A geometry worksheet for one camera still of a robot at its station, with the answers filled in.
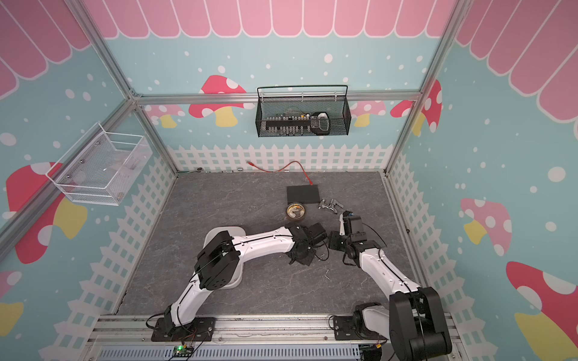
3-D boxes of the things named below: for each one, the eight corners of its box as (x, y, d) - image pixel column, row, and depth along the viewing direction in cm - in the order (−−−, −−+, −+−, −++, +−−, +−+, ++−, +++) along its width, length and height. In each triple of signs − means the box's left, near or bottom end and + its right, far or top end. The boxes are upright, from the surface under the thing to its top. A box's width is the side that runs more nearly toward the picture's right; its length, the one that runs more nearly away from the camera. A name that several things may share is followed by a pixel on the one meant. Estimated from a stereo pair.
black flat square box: (286, 203, 110) (286, 200, 108) (287, 187, 117) (287, 184, 115) (319, 203, 110) (319, 200, 108) (318, 187, 117) (318, 184, 115)
